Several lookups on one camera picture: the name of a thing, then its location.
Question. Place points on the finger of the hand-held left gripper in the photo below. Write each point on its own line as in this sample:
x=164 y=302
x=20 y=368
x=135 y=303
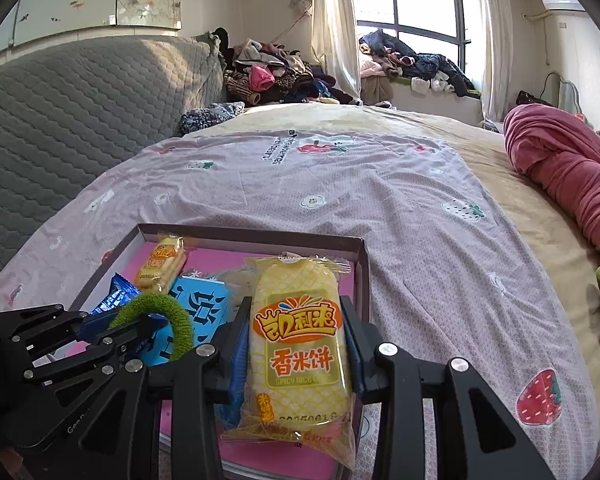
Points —
x=120 y=340
x=35 y=325

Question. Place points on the pink blanket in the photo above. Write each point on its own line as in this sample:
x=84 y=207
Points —
x=555 y=150

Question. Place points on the white curtain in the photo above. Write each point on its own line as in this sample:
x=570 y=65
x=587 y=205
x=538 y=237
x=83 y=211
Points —
x=492 y=35
x=335 y=25

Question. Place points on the blue knitted cloth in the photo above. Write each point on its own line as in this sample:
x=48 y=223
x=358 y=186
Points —
x=210 y=115

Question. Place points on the green hair scrunchie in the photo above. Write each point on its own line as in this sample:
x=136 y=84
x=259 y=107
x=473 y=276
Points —
x=180 y=320

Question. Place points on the mixed clothes pile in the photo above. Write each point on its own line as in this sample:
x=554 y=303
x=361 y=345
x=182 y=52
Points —
x=270 y=75

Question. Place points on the dark blue clothes pile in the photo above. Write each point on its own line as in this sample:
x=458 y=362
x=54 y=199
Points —
x=420 y=65

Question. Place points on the black bag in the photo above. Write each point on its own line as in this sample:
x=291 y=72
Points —
x=530 y=98

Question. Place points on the grey quilted headboard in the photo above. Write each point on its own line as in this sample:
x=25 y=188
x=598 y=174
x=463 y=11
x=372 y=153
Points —
x=80 y=110

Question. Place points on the pale oval panel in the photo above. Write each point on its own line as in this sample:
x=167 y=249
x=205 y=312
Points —
x=567 y=95

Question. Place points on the dark grey shallow box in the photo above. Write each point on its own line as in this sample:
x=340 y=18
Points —
x=220 y=242

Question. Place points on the blue snack packet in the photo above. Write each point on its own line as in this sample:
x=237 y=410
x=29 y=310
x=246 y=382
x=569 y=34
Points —
x=115 y=297

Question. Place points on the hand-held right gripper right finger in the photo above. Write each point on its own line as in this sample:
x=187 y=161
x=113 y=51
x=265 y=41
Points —
x=355 y=355

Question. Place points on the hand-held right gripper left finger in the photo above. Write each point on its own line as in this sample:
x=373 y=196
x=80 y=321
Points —
x=237 y=365

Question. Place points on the yellow rice cracker packet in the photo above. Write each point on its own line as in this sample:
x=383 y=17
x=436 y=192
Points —
x=295 y=340
x=160 y=262

